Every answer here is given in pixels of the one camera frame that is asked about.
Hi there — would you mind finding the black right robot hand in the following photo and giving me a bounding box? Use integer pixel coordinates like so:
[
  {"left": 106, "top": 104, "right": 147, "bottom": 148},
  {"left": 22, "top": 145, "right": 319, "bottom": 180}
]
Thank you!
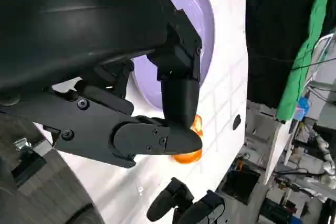
[{"left": 146, "top": 177, "right": 229, "bottom": 224}]

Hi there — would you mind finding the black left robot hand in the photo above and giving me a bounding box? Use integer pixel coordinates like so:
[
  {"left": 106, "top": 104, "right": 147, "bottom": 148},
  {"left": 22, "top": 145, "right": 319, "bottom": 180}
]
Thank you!
[{"left": 0, "top": 0, "right": 203, "bottom": 169}]

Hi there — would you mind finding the orange toy bread roll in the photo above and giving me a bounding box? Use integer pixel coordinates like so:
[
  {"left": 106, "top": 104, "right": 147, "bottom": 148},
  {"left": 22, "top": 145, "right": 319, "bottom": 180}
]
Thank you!
[{"left": 167, "top": 115, "right": 204, "bottom": 165}]

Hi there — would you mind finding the black box under table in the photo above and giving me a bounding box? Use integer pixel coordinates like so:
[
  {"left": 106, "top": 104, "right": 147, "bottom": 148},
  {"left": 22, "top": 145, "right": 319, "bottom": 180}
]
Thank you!
[{"left": 217, "top": 166, "right": 261, "bottom": 205}]

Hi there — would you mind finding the lilac plate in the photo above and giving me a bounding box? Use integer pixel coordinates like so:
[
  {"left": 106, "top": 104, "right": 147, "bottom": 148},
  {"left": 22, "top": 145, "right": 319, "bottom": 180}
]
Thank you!
[{"left": 130, "top": 0, "right": 216, "bottom": 111}]

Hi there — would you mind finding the white desk panel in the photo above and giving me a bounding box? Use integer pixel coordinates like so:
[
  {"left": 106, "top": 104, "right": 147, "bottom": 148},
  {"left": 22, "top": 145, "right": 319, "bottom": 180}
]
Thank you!
[{"left": 262, "top": 121, "right": 292, "bottom": 185}]

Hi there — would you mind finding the silver metal clamp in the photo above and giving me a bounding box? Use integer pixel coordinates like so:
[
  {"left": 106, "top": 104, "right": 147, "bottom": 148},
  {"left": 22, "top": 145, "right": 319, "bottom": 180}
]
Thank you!
[{"left": 13, "top": 137, "right": 33, "bottom": 154}]

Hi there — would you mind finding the blue background object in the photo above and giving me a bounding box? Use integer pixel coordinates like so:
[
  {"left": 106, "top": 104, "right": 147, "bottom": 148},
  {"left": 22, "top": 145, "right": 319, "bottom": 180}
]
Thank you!
[{"left": 298, "top": 97, "right": 310, "bottom": 120}]

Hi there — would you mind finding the black curtain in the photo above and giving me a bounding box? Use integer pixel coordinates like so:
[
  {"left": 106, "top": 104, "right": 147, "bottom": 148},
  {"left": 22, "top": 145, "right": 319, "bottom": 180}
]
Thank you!
[{"left": 245, "top": 0, "right": 326, "bottom": 109}]

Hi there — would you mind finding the green cloth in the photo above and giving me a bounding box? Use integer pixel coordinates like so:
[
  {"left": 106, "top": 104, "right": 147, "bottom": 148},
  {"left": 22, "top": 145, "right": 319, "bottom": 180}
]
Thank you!
[{"left": 275, "top": 0, "right": 336, "bottom": 124}]

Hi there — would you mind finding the black table cable hole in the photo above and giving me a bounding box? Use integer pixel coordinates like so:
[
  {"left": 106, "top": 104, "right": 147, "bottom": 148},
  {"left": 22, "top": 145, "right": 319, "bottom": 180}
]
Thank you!
[{"left": 232, "top": 114, "right": 242, "bottom": 131}]

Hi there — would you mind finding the black bracket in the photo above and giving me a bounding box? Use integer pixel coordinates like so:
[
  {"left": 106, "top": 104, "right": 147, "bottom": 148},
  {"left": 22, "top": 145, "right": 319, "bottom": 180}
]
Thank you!
[{"left": 10, "top": 147, "right": 47, "bottom": 187}]

